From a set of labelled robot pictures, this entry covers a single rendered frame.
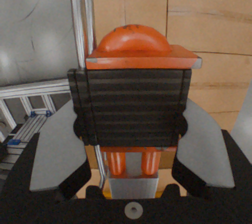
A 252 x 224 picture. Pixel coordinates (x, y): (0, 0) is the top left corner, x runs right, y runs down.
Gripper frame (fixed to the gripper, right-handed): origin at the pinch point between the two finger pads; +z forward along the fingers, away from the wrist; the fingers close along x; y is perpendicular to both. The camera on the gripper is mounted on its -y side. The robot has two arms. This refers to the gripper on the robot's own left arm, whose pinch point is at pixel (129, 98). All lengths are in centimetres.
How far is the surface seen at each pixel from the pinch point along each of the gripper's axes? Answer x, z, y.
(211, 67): 47, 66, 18
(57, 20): -58, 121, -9
